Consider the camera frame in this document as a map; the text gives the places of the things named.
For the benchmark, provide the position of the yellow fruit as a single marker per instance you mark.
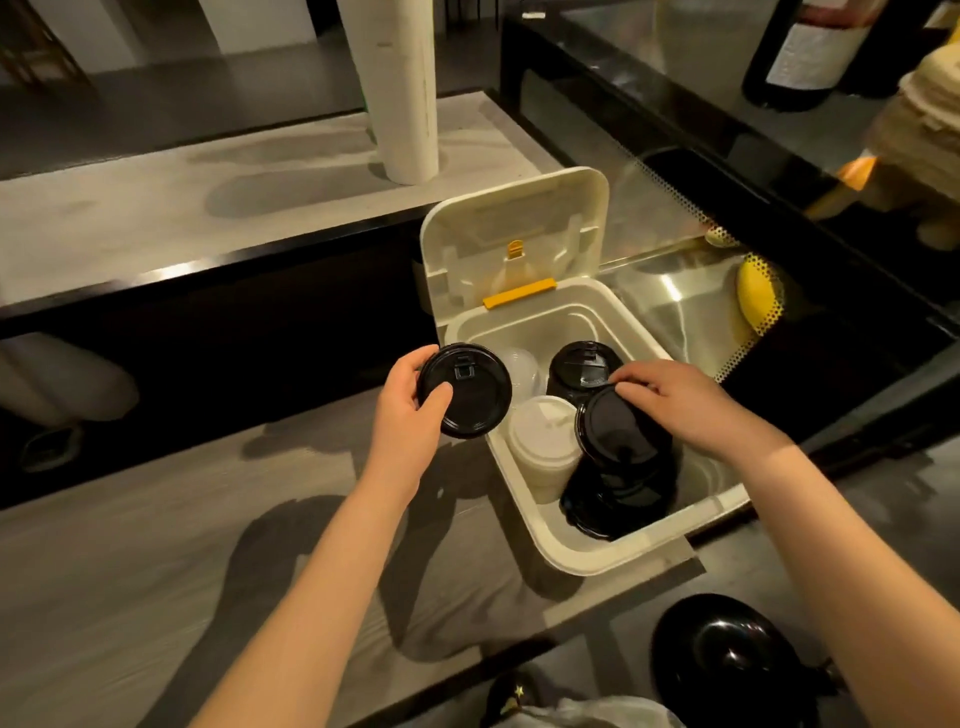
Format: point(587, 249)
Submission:
point(757, 292)

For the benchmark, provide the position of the person's right forearm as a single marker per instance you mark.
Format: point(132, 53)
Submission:
point(847, 577)

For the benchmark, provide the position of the black star slipper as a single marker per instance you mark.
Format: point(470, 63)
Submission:
point(514, 697)

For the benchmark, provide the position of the black round base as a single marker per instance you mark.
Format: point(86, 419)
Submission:
point(720, 652)

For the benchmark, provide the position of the stack of clear lids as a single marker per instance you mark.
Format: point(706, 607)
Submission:
point(521, 371)

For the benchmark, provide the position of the person's right hand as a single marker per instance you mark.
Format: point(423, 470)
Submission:
point(697, 409)

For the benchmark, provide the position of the grey bar counter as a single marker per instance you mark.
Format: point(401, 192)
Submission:
point(225, 202)

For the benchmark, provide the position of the person's white shirt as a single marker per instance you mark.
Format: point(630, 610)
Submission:
point(600, 712)

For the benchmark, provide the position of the grey wooden table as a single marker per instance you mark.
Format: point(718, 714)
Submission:
point(150, 540)

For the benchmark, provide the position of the stack of white lids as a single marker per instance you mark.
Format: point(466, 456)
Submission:
point(540, 442)

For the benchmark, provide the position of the tall white paper cup stack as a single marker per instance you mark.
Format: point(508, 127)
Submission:
point(397, 90)

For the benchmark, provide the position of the black cup lid with plug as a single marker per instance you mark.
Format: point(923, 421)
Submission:
point(615, 506)

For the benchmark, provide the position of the person's left forearm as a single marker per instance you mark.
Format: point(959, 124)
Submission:
point(315, 615)

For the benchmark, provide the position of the person's left hand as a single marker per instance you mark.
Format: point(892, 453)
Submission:
point(405, 442)

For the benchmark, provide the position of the white plastic storage bin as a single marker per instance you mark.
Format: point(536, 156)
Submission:
point(510, 217)

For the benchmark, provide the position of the dark wine bottle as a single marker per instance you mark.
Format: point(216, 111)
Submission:
point(810, 52)

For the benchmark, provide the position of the tall stack of black lids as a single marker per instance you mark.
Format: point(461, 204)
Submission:
point(581, 367)

